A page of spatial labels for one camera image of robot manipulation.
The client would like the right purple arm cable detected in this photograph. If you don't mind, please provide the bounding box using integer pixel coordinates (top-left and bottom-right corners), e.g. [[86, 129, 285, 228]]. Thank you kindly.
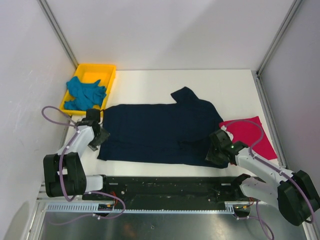
[[221, 119, 315, 240]]

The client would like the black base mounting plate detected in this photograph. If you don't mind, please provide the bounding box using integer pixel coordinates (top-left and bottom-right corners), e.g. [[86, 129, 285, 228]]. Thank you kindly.
[[98, 176, 249, 201]]

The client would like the slotted grey cable duct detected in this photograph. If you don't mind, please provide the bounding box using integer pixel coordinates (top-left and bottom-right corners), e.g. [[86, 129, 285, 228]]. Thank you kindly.
[[44, 201, 251, 215]]

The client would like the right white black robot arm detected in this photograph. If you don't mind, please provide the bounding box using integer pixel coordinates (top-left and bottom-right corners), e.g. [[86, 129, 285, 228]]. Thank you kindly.
[[206, 129, 320, 226]]

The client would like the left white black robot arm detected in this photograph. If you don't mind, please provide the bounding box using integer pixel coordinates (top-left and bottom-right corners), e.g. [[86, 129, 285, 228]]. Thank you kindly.
[[43, 108, 111, 202]]

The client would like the navy blue t-shirt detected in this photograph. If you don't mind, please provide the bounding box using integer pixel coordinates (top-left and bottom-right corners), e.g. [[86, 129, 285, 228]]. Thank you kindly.
[[97, 87, 229, 169]]

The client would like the left aluminium frame post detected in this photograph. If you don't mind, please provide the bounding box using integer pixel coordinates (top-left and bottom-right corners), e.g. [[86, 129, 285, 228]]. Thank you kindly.
[[37, 0, 79, 69]]

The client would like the folded magenta t-shirt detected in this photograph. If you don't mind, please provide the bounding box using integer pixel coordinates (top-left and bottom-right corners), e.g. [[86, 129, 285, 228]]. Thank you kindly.
[[219, 116, 278, 161]]

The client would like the right aluminium frame post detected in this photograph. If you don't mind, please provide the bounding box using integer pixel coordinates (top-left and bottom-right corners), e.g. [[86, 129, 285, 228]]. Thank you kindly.
[[255, 0, 305, 76]]

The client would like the teal crumpled t-shirt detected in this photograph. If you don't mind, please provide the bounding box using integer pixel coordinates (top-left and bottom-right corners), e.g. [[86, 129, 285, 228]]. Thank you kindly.
[[63, 76, 107, 111]]

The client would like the aluminium frame post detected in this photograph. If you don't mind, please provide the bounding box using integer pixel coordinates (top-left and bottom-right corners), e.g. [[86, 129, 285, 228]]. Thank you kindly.
[[255, 0, 305, 76], [37, 0, 79, 69]]

